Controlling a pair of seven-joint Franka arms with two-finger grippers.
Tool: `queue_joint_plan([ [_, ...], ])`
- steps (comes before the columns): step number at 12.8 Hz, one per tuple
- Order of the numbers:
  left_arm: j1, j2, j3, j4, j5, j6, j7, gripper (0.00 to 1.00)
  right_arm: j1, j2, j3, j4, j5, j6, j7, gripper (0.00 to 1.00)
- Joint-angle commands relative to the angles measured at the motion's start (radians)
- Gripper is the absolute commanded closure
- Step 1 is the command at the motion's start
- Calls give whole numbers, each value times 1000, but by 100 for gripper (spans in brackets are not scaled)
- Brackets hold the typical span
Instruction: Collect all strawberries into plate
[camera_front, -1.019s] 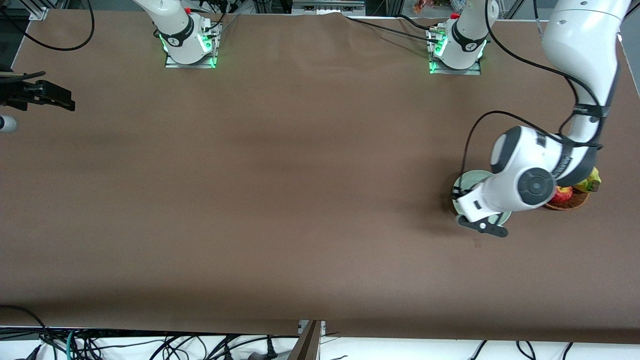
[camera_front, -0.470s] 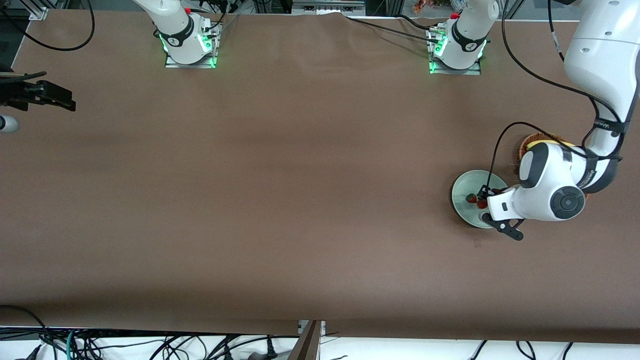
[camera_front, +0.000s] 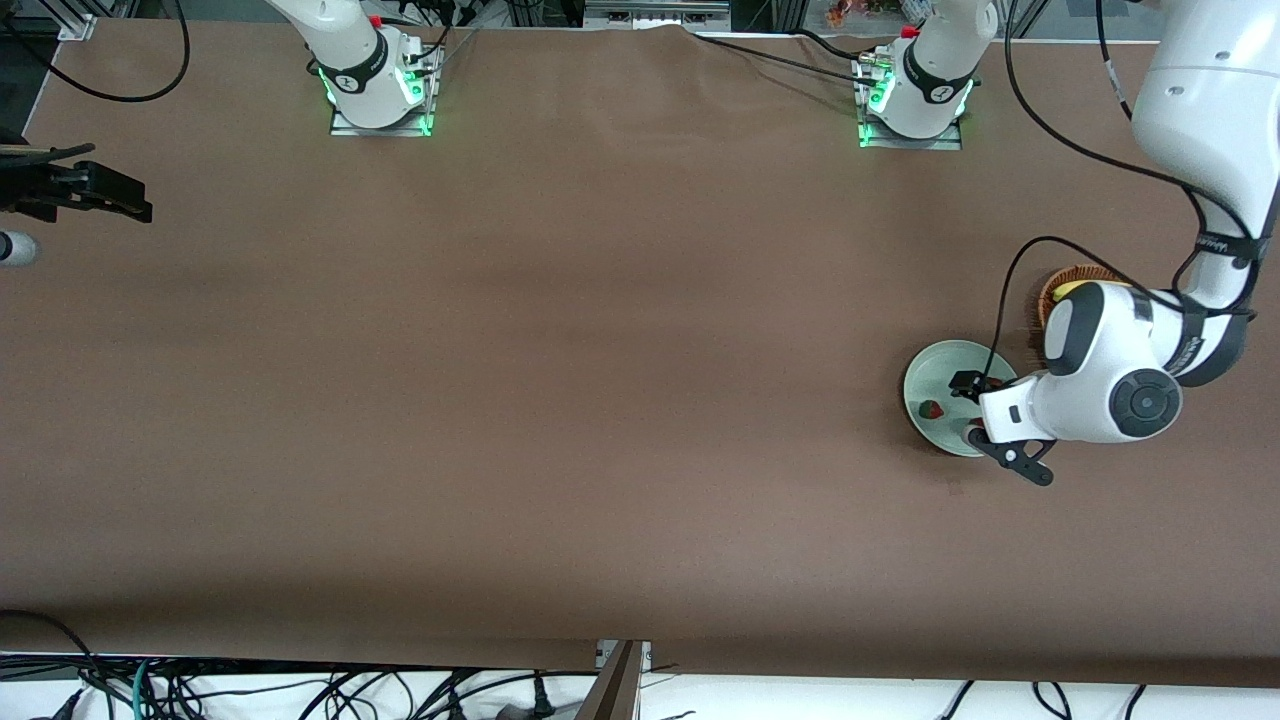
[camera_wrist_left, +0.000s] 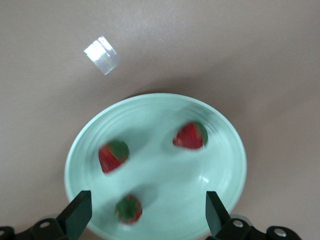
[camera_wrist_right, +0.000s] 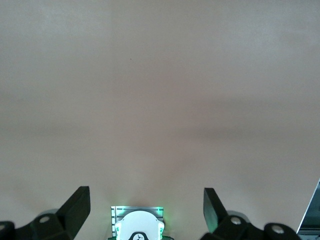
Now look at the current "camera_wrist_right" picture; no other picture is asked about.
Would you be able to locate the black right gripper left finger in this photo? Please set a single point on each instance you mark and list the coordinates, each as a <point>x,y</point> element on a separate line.
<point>70,220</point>

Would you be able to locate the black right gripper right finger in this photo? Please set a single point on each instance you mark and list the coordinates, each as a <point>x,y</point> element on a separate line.
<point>222,222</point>

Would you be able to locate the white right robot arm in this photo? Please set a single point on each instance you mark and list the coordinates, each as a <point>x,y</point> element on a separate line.
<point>138,225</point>

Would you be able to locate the brown table cover sheet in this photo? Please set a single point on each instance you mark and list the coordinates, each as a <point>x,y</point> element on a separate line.
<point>160,75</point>

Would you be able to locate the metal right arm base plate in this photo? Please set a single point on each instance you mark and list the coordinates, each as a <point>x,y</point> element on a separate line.
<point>117,211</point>

